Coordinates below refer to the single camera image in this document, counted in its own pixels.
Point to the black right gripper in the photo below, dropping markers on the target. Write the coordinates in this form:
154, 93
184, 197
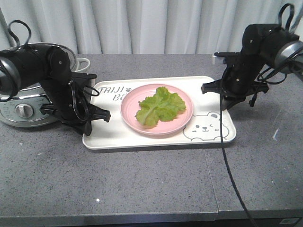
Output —
239, 82

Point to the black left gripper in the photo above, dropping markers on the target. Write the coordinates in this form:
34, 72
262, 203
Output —
69, 105

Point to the cream bear print tray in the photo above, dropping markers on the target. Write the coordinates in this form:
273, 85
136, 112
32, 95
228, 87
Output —
208, 124

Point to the pink round plate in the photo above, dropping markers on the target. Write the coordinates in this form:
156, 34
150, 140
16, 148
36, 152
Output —
130, 105

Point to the green lettuce leaf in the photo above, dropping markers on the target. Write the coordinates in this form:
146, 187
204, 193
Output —
163, 106

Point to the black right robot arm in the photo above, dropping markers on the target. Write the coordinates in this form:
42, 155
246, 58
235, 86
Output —
267, 49

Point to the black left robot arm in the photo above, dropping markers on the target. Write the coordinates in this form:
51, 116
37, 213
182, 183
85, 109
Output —
21, 66

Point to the cream electric cooking pot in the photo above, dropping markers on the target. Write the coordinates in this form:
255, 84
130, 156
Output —
23, 110

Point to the grey pleated curtain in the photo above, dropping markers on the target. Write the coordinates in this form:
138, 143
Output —
136, 26

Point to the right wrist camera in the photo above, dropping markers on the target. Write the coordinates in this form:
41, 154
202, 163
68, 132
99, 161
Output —
229, 57

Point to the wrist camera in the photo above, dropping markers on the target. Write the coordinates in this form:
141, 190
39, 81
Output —
86, 82
229, 57

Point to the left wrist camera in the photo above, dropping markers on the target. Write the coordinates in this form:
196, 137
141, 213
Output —
86, 82

